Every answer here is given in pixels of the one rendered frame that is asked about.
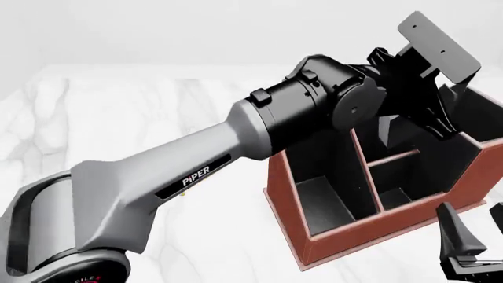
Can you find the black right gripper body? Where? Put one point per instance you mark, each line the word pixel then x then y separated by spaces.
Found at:
pixel 471 271

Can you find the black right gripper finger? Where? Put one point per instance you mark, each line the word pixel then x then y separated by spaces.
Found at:
pixel 457 236
pixel 499 212

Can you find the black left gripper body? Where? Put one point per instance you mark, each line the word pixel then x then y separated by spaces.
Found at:
pixel 408 100

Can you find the silver-grey and black left robot arm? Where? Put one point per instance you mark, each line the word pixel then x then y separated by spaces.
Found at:
pixel 165 171

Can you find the red-brown desk caddy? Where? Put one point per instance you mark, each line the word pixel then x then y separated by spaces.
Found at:
pixel 353 233

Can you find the flat dark plate on stalk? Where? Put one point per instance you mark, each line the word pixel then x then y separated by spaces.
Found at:
pixel 440 44

